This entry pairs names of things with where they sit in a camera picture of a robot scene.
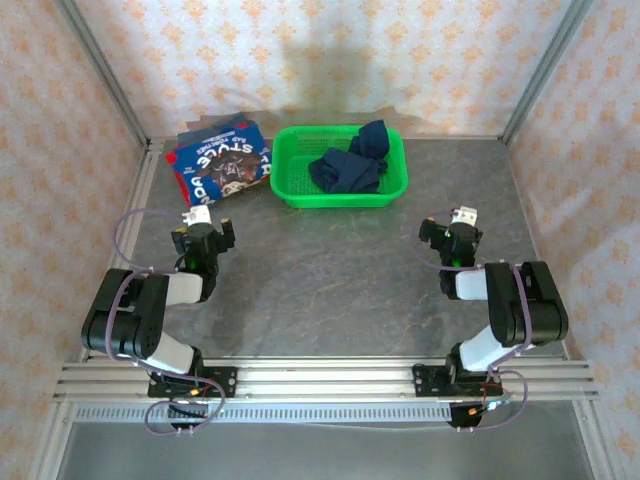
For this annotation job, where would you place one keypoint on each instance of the green plastic basket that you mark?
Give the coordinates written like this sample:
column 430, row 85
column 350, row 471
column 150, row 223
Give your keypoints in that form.
column 295, row 192

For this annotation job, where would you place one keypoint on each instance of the navy blue t-shirt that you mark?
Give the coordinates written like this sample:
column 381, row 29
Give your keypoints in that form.
column 350, row 172

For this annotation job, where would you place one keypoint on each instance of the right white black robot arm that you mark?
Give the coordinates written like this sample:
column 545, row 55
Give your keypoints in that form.
column 520, row 310

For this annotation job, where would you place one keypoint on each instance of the folded blue printed t-shirt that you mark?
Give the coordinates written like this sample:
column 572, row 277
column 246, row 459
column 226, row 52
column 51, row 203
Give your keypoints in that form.
column 220, row 165

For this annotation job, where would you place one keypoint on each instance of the folded dark blue t-shirt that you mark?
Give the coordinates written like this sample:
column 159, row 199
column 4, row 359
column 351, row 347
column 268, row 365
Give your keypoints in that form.
column 210, row 127

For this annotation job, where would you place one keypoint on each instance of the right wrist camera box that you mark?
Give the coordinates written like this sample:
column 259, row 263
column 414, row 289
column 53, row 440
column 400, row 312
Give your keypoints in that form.
column 464, row 215

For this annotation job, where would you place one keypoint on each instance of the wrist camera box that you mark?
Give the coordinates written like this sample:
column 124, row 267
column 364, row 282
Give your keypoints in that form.
column 464, row 215
column 197, row 216

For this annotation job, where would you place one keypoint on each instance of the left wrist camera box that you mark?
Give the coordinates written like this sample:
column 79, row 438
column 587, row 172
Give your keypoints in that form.
column 197, row 216

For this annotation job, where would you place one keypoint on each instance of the aluminium side rail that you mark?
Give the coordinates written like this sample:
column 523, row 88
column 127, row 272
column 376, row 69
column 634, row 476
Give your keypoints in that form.
column 142, row 180

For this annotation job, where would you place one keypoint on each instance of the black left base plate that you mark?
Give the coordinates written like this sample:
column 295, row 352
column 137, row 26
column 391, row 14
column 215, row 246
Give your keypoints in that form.
column 225, row 382

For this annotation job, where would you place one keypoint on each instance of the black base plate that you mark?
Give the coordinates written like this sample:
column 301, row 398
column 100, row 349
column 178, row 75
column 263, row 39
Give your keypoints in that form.
column 425, row 382
column 225, row 382

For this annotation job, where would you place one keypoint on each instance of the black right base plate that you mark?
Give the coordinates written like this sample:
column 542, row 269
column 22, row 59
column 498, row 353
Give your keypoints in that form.
column 425, row 382

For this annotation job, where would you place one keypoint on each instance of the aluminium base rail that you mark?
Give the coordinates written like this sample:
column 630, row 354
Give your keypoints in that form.
column 325, row 382

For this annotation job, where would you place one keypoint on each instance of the aluminium frame post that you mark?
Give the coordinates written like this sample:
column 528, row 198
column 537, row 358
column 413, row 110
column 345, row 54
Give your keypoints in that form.
column 105, row 75
column 545, row 70

